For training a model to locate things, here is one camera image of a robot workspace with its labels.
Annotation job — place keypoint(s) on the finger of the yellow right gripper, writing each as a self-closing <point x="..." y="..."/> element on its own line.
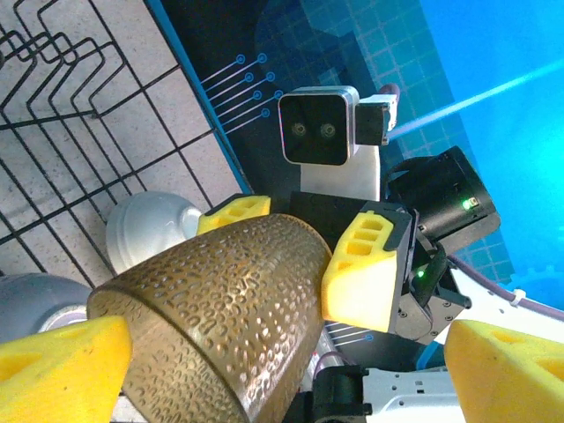
<point x="238" y="211"/>
<point x="361" y="291"/>

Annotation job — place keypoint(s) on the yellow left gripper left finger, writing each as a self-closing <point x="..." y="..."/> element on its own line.
<point x="57" y="374"/>

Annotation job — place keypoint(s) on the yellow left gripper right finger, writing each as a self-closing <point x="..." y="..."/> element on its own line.
<point x="515" y="379"/>

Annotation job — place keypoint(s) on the white ribbed ceramic bowl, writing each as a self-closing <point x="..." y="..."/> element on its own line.
<point x="145" y="229"/>

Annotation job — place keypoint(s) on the gold textured cup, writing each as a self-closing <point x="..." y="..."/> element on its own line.
<point x="220" y="317"/>

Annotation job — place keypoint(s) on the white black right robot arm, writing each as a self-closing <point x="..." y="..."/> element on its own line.
<point x="405" y="392"/>

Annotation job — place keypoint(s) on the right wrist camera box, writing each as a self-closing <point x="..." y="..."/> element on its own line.
<point x="315" y="128"/>

